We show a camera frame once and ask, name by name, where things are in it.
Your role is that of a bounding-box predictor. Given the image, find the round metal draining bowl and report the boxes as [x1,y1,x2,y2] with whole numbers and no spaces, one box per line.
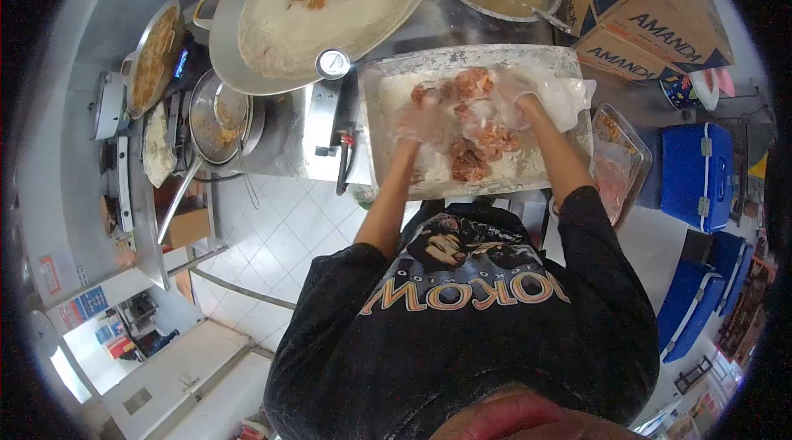
[187,69,267,166]

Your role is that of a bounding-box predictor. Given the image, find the black gas hose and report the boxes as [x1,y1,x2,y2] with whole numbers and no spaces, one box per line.
[335,129,361,197]

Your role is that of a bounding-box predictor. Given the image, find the wire skimmer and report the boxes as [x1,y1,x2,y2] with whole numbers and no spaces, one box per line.
[213,82,261,210]

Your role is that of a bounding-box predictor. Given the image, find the metal pan of fried food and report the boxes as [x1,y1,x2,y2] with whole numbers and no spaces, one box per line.
[121,0,186,120]

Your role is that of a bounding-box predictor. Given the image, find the large metal flour tray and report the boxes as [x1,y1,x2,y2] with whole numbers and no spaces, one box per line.
[361,44,595,201]

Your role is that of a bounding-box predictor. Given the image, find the pile of floured chicken pieces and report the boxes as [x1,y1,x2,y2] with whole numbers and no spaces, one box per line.
[410,66,522,184]

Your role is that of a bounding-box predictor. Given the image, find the person's left fingers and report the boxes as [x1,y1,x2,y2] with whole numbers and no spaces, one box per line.
[413,95,455,132]

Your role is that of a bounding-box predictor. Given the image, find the person's right hand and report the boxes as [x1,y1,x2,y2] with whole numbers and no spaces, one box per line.
[492,69,552,129]

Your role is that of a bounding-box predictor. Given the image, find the printed cardboard carton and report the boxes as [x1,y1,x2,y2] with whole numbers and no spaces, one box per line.
[560,0,736,82]

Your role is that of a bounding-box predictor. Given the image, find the person's left hand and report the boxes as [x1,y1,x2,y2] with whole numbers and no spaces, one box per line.
[395,95,455,148]

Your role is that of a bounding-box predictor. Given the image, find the white bowl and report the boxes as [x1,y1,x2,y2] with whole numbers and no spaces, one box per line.
[690,69,721,112]

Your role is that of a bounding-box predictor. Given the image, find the clear tray of raw chicken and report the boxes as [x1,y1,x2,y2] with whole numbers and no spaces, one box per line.
[591,103,653,229]

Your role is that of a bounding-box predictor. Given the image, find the person's body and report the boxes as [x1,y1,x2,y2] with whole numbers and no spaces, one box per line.
[264,195,661,440]

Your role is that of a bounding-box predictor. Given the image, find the large wok with oil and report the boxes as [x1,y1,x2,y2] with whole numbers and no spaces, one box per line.
[193,0,472,97]

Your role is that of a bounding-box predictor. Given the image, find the white round appliance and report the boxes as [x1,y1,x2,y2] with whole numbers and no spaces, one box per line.
[92,71,128,141]

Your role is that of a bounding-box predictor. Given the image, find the small brown cardboard box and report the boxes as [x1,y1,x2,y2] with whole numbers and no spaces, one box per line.
[162,207,212,249]

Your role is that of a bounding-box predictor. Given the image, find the long metal handle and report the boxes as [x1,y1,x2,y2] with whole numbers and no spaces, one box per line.
[157,154,205,246]

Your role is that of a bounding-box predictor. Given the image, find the blue cooler box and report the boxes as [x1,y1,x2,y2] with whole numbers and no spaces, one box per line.
[656,259,726,364]
[705,231,756,318]
[660,122,736,234]

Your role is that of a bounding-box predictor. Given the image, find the round dial thermometer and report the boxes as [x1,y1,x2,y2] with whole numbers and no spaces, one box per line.
[316,48,351,81]

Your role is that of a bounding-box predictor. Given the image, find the colourful patterned cup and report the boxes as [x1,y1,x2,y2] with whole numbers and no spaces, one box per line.
[659,73,703,111]

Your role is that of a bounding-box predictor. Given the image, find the metal ladle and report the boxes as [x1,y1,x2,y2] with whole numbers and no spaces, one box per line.
[516,2,574,34]

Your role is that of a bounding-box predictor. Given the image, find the person's right fingers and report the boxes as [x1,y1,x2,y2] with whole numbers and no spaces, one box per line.
[492,71,523,129]

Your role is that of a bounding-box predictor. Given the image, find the stainless steel cooking counter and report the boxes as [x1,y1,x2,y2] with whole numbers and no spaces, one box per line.
[25,0,558,294]

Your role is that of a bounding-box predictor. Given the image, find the crumpled white plastic bag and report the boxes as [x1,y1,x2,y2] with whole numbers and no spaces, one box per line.
[141,102,179,189]

